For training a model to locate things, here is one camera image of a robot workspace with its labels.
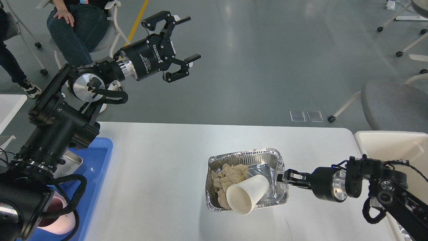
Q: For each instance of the aluminium foil tray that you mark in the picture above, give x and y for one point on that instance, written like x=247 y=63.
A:
x=267 y=162

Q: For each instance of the white side table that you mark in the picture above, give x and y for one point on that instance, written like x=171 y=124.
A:
x=11 y=126

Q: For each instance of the seated person in black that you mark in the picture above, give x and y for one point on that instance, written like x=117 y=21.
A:
x=77 y=30

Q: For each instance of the clear floor plate right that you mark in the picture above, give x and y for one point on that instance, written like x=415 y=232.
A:
x=314 y=116

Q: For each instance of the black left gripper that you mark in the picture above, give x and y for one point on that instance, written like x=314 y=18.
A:
x=148 y=57

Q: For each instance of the grey white rolling chair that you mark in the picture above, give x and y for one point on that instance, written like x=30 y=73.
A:
x=110 y=33

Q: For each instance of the grey office chair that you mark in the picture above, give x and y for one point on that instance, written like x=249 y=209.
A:
x=391 y=106

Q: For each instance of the stainless steel tray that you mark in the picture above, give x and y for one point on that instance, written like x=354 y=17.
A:
x=71 y=163

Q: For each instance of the white paper cup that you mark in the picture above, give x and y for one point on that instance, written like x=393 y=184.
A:
x=243 y=196

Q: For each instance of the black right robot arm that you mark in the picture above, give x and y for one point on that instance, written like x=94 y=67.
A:
x=387 y=191

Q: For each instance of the clear floor plate left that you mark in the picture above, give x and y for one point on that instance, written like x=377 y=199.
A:
x=297 y=116

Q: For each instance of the clear floor plate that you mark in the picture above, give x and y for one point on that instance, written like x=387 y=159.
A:
x=314 y=116
x=297 y=116

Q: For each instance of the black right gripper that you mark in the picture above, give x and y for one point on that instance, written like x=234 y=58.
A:
x=326 y=183

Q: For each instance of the pink plastic mug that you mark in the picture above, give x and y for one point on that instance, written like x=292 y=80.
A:
x=62 y=224

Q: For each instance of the brown paper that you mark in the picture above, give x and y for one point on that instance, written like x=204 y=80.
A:
x=228 y=176

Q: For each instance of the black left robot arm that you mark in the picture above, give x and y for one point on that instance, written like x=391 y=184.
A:
x=65 y=117

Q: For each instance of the white plastic bin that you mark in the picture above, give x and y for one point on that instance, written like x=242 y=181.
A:
x=399 y=145

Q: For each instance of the blue plastic tray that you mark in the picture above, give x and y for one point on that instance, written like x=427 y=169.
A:
x=95 y=163

